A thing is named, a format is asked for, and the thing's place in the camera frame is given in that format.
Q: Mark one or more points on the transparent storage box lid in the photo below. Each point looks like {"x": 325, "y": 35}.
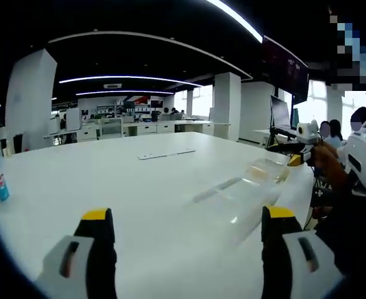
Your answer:
{"x": 232, "y": 202}

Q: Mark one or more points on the transparent plastic storage box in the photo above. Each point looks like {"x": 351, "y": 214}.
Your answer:
{"x": 264, "y": 169}

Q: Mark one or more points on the row of white office desks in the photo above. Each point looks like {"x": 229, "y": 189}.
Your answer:
{"x": 145, "y": 128}

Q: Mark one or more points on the person's dark clothing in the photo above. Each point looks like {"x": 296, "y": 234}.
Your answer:
{"x": 351, "y": 230}

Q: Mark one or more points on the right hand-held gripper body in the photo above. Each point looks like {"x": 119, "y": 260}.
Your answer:
{"x": 307, "y": 132}

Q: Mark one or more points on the black tripod stand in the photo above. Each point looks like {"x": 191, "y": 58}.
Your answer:
{"x": 279, "y": 135}

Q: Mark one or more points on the white tall appliance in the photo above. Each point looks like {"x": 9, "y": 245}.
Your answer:
{"x": 73, "y": 119}

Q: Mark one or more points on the white ceiling light strip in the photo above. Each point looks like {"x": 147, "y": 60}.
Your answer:
{"x": 124, "y": 92}
{"x": 130, "y": 77}
{"x": 237, "y": 18}

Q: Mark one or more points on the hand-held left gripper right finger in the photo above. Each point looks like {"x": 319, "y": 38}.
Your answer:
{"x": 295, "y": 264}

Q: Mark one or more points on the white worn chest device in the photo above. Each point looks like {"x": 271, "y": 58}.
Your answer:
{"x": 365, "y": 155}

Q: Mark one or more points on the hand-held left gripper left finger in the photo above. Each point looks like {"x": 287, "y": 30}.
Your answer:
{"x": 83, "y": 264}

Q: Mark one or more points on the black computer monitor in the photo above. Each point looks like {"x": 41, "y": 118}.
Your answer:
{"x": 280, "y": 112}

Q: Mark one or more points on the large hanging dark screen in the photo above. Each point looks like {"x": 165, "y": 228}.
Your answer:
{"x": 285, "y": 68}

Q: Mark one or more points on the flat white plate with holes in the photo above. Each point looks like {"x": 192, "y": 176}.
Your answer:
{"x": 166, "y": 154}

